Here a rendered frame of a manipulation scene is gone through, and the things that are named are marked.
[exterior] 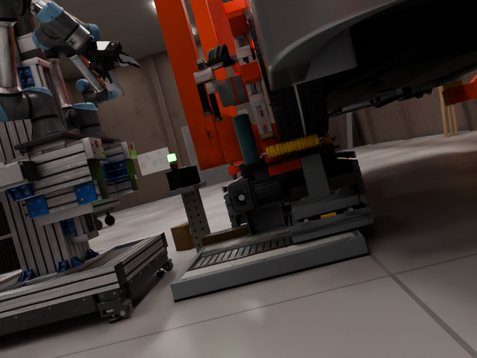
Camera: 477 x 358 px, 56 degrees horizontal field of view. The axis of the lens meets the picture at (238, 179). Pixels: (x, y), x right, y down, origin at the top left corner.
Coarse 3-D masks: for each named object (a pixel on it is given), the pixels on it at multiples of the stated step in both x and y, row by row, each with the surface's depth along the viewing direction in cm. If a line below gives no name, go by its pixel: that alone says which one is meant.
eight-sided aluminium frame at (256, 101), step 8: (248, 40) 226; (240, 48) 194; (248, 48) 192; (240, 56) 193; (248, 56) 192; (240, 64) 193; (248, 88) 193; (248, 96) 193; (256, 96) 193; (256, 104) 195; (264, 104) 195; (256, 112) 198; (264, 112) 198; (256, 120) 201; (264, 128) 208; (272, 128) 207; (264, 136) 209; (272, 136) 212
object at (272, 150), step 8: (304, 136) 205; (312, 136) 204; (320, 136) 205; (280, 144) 206; (288, 144) 205; (296, 144) 204; (304, 144) 204; (312, 144) 205; (264, 152) 208; (272, 152) 206; (280, 152) 206; (288, 152) 207
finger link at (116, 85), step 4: (112, 72) 150; (112, 76) 150; (116, 76) 151; (108, 80) 152; (112, 80) 149; (116, 80) 150; (108, 84) 152; (112, 84) 150; (116, 84) 150; (108, 88) 153; (112, 88) 152; (116, 88) 150; (120, 88) 151; (120, 92) 151
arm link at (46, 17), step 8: (48, 8) 138; (56, 8) 140; (40, 16) 139; (48, 16) 139; (56, 16) 139; (64, 16) 141; (48, 24) 140; (56, 24) 140; (64, 24) 141; (72, 24) 142; (48, 32) 144; (56, 32) 142; (64, 32) 142; (72, 32) 142; (64, 40) 145
